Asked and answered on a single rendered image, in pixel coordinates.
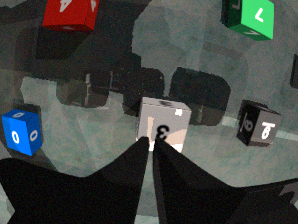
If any red block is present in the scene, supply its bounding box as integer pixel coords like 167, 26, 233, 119
43, 0, 100, 31

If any blue block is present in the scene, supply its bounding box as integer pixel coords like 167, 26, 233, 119
1, 109, 43, 155

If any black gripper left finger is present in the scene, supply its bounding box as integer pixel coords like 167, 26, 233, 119
0, 136, 149, 224

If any green block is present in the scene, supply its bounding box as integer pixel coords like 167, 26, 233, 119
227, 0, 274, 41

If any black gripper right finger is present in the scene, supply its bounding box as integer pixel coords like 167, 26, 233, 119
152, 137, 298, 224

